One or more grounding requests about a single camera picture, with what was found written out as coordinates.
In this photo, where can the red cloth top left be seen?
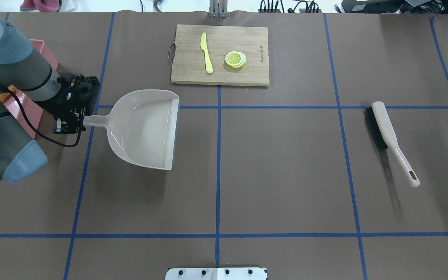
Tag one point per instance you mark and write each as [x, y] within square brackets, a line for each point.
[41, 5]

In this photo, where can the wooden cutting board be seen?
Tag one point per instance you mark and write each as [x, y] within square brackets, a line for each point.
[188, 64]

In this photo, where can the yellow lemon slice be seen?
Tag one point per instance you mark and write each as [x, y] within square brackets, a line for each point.
[235, 59]

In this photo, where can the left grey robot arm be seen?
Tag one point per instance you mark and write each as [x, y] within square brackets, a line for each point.
[23, 67]

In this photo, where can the white plastic dustpan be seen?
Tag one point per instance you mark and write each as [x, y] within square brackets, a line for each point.
[142, 127]

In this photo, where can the metal post top edge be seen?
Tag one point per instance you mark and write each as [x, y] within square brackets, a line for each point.
[218, 9]

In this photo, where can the metal bracket bottom edge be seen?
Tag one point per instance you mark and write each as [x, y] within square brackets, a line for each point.
[240, 273]

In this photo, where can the yellow plastic knife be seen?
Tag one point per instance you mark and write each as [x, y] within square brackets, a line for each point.
[204, 48]

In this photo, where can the black equipment top right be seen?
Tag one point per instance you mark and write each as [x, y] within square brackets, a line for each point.
[392, 6]

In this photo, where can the white brush black bristles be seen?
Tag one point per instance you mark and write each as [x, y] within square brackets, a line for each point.
[383, 134]

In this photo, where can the pink plastic bin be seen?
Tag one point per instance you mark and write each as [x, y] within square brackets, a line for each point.
[33, 112]

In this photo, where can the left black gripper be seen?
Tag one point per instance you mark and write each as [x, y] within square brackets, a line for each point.
[61, 109]

